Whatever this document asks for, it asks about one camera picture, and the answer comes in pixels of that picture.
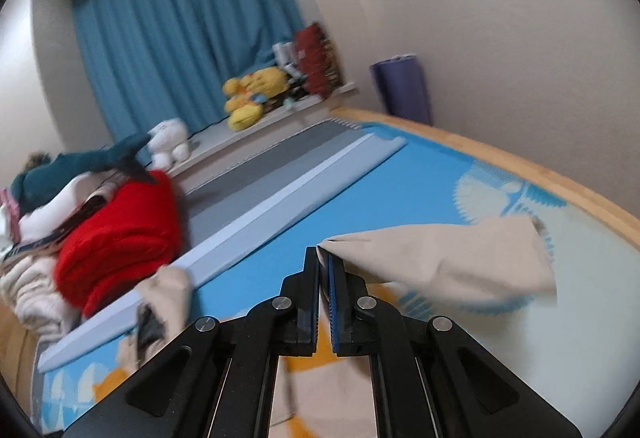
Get blue window curtain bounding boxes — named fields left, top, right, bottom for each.
left=72, top=0, right=304, bottom=140

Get white and pink folded clothes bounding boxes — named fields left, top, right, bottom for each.
left=0, top=188, right=21, bottom=258

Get purple rolled mat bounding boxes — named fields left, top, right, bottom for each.
left=370, top=54, right=433, bottom=126

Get light blue folded mat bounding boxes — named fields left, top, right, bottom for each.
left=37, top=134, right=406, bottom=373

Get red folded blanket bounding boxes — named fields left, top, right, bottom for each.
left=53, top=170, right=182, bottom=319

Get dark teal plush shark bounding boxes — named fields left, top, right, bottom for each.
left=10, top=134, right=155, bottom=215

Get blue and white bed sheet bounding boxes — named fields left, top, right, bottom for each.
left=34, top=119, right=640, bottom=438

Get cream folded fleece blanket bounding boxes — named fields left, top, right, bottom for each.
left=1, top=255, right=79, bottom=342

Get white plush toy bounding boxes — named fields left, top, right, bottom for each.
left=148, top=118, right=191, bottom=172

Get yellow plush toys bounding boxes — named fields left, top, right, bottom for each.
left=222, top=66, right=288, bottom=132

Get grey mattress pad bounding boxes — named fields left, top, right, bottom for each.
left=178, top=120, right=363, bottom=253

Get beige and orange hooded jacket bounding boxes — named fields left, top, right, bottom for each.
left=92, top=215, right=556, bottom=437

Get wooden bed frame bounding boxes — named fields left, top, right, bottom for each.
left=331, top=106, right=640, bottom=248

